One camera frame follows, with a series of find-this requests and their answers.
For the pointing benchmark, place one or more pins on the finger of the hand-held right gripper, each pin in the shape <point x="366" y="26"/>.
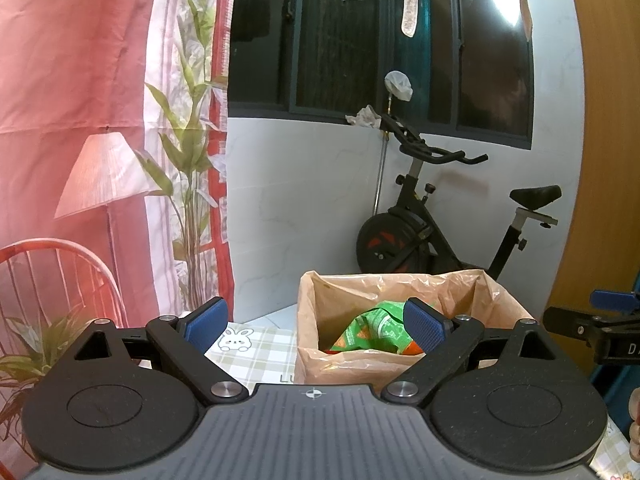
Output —
<point x="570" y="325"/>
<point x="612" y="300"/>

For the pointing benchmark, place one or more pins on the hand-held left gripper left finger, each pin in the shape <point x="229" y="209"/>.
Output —
<point x="205" y="325"/>

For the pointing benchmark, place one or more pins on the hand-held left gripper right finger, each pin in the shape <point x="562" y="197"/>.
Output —
<point x="425" y="327"/>

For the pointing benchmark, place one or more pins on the green and orange snack bag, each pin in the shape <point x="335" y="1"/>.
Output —
<point x="372" y="332"/>

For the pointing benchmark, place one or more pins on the plastic-lined cardboard box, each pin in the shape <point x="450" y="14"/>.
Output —
<point x="320" y="310"/>

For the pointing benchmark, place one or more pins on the person's right hand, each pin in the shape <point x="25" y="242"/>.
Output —
<point x="635" y="425"/>

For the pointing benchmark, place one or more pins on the green checked tablecloth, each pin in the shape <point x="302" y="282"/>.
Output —
<point x="260" y="355"/>

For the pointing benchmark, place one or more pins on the black exercise bike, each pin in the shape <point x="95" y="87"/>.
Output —
<point x="400" y="240"/>

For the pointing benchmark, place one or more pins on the metal pole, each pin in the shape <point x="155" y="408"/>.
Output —
<point x="381" y="170"/>

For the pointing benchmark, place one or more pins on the wooden door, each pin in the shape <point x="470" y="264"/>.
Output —
<point x="605" y="135"/>

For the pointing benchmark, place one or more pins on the white rag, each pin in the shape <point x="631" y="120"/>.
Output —
<point x="364" y="117"/>

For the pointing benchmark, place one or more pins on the white plastic bag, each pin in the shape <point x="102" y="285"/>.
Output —
<point x="399" y="85"/>

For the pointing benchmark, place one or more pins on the dark window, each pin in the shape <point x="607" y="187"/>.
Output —
<point x="350" y="50"/>

